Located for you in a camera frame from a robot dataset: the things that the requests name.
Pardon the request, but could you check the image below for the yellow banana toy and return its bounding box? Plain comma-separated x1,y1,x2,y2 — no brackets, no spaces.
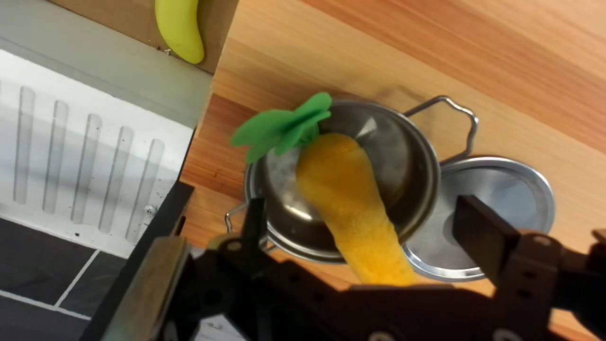
154,0,209,66

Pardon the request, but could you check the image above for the silver pot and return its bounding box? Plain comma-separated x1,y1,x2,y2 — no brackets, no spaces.
224,92,480,263

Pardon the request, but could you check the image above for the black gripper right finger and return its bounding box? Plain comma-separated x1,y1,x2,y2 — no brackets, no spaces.
451,193,527,282

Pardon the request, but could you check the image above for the whitewashed backsplash panel black frame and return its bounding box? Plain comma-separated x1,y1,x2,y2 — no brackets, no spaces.
78,179,197,341

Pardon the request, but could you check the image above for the silver pot lid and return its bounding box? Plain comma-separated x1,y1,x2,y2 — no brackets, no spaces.
400,153,557,282

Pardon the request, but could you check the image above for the white sink with drainboard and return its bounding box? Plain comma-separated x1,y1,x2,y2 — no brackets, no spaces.
0,0,216,261

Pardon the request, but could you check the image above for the wooden countertop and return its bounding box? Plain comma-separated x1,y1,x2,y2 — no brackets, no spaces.
179,0,606,341

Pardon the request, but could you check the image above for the orange carrot plush toy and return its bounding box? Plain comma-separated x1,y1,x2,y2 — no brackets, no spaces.
230,90,423,289

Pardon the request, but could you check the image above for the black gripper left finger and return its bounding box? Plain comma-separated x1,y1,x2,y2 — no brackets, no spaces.
243,194,271,253

